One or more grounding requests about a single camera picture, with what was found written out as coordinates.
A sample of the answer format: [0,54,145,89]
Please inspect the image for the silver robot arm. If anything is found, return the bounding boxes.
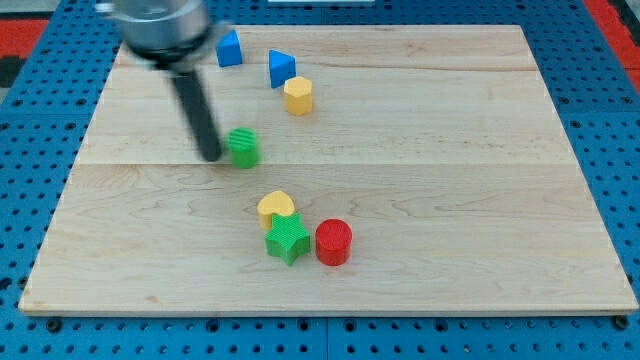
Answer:
[95,0,231,73]

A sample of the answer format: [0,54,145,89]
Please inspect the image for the wooden board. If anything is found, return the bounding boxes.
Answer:
[19,25,638,317]

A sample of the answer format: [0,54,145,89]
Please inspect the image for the yellow heart block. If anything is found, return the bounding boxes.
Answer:
[257,190,296,230]

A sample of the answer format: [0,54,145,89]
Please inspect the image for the red cylinder block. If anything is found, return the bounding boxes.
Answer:
[315,218,353,266]

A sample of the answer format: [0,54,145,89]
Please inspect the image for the green star block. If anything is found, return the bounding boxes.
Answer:
[265,213,311,266]

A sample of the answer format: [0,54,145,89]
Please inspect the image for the green cylinder block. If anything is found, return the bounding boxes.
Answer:
[227,127,260,169]

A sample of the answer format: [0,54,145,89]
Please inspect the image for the yellow hexagon block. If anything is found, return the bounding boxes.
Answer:
[284,76,313,116]

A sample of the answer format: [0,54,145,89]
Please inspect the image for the blue triangular block right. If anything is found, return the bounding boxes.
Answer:
[268,50,297,88]

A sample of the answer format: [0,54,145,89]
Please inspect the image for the blue triangular block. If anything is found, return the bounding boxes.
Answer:
[268,50,297,88]
[216,30,243,67]

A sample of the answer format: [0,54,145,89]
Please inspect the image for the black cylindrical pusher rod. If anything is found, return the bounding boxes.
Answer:
[171,71,223,162]

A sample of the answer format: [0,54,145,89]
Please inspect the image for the blue triangular block left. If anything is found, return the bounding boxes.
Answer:
[216,30,243,67]

